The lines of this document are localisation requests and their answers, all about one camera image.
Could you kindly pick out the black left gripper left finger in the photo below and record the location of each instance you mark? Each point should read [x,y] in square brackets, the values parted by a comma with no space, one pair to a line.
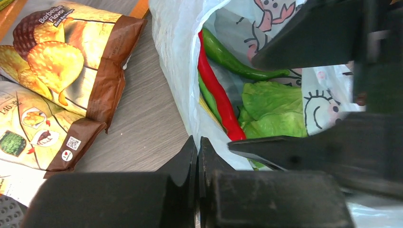
[160,199]

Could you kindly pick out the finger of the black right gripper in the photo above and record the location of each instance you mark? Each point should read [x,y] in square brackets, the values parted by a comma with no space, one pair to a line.
[363,152]

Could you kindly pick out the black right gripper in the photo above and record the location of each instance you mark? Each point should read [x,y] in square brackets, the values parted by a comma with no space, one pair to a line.
[326,32]

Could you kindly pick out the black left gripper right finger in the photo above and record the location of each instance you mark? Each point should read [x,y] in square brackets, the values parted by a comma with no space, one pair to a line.
[266,199]

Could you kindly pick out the light blue plastic bag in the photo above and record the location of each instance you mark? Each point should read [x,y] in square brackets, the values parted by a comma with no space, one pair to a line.
[244,27]

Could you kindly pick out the red chili pepper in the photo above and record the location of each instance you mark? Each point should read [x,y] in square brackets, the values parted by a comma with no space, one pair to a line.
[223,104]

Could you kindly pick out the green lettuce leaf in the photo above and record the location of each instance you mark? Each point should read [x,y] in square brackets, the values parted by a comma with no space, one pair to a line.
[271,109]

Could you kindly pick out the white brown snack bag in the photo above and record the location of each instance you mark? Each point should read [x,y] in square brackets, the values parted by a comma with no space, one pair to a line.
[38,139]

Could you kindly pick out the barbecue chips bag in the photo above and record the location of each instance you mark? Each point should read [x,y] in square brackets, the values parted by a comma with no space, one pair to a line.
[70,53]

